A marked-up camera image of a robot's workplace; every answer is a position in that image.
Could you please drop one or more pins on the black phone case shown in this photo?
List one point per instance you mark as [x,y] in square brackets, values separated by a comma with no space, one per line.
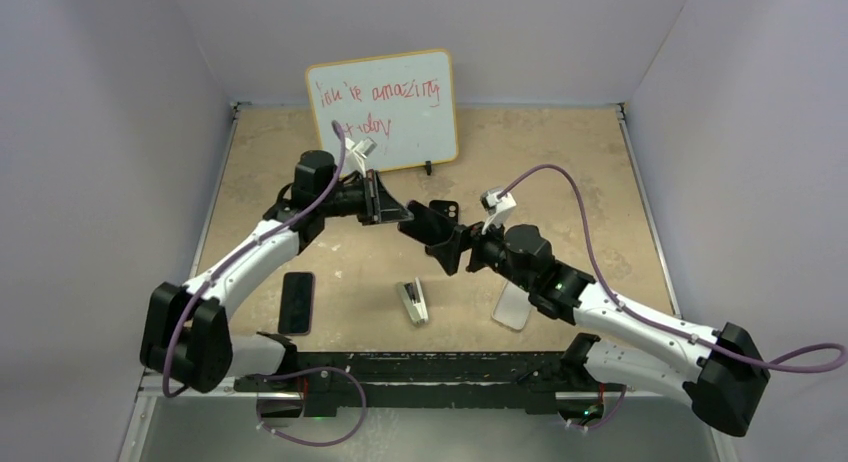
[446,208]

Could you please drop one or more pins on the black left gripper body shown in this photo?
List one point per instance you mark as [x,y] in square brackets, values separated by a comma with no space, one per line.
[351,200]

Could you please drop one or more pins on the pink smartphone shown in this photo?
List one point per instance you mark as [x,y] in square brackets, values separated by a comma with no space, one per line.
[428,226]

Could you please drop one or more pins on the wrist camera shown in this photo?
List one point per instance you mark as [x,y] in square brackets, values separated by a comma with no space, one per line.
[356,155]
[499,205]

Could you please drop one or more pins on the whiteboard with red writing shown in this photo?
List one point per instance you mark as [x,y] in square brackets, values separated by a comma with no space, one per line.
[403,102]

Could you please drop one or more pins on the silver stapler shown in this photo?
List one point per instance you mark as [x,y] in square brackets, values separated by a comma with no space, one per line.
[412,297]

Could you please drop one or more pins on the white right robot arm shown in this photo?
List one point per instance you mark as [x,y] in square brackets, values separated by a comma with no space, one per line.
[719,370]

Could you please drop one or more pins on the clear beige phone case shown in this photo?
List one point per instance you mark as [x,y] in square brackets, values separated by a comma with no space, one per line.
[512,308]

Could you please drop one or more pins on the dark smartphone on table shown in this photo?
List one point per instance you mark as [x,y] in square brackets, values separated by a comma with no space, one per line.
[296,303]

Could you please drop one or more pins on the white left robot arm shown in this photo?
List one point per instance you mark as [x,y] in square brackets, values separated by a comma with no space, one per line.
[186,335]

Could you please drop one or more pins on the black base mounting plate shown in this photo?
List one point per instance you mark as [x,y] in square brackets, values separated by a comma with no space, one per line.
[538,383]

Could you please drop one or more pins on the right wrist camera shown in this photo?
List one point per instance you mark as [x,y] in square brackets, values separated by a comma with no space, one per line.
[499,205]

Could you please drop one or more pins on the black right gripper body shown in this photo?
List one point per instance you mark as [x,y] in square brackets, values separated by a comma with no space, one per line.
[487,249]

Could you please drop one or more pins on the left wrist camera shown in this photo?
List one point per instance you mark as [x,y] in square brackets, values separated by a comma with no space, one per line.
[356,155]

